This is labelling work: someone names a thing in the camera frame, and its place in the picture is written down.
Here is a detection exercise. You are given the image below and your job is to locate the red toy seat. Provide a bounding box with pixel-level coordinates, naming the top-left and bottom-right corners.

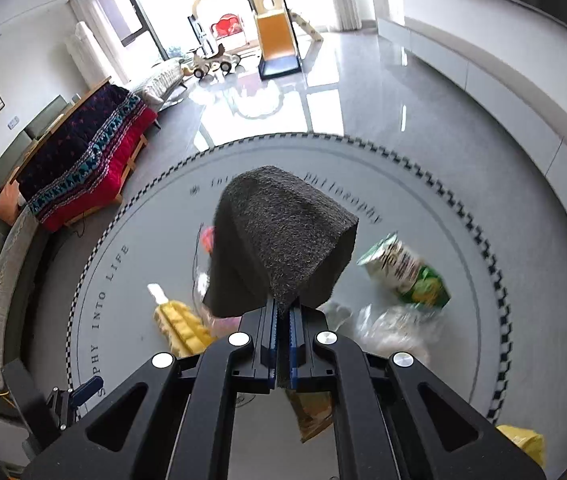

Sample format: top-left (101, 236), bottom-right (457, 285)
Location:
top-left (210, 13), bottom-right (244, 41)

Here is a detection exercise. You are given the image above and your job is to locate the white floor air conditioner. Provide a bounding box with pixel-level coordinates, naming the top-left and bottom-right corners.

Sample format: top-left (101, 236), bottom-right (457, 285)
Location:
top-left (64, 22), bottom-right (123, 88)

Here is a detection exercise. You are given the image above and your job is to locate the dark grey towel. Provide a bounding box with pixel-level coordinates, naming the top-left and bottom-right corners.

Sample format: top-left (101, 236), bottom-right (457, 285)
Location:
top-left (204, 166), bottom-right (359, 318)

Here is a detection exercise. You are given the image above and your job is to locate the clear crumpled plastic bag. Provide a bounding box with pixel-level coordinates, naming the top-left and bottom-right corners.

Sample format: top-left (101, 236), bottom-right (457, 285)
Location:
top-left (318, 300), bottom-right (444, 365)

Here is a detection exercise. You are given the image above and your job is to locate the yellow plastic bag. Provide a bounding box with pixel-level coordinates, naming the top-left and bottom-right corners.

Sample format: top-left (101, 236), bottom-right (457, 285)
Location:
top-left (497, 425), bottom-right (546, 468)

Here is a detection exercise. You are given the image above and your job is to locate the brown snack bag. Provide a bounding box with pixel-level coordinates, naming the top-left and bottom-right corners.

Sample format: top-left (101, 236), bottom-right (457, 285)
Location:
top-left (285, 389), bottom-right (332, 443)

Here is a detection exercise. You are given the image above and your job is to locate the round grey printed rug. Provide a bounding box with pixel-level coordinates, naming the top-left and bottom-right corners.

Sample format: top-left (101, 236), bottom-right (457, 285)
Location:
top-left (66, 132), bottom-right (511, 422)

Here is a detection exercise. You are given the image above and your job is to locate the toy ride-on car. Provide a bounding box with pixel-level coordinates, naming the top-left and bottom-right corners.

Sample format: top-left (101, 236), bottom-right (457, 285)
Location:
top-left (182, 44), bottom-right (241, 79)

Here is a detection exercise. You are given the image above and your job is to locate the yellow snack bag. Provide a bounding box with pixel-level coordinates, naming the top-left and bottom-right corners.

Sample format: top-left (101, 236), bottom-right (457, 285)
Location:
top-left (153, 300), bottom-right (216, 359)

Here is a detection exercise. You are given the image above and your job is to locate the orange children slide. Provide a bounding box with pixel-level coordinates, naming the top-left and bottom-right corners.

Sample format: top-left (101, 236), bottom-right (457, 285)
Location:
top-left (248, 0), bottom-right (323, 80)

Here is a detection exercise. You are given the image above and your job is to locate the green white snack bag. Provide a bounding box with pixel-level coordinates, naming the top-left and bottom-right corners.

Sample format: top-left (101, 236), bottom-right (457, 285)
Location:
top-left (357, 232), bottom-right (451, 309)

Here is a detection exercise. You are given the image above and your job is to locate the bed with patterned blanket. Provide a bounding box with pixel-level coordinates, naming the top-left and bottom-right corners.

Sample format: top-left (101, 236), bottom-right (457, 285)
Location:
top-left (15, 81), bottom-right (157, 232)

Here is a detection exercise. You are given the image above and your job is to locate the orange cushion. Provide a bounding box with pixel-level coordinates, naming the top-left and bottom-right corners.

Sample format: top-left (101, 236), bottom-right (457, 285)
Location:
top-left (0, 181), bottom-right (25, 226)

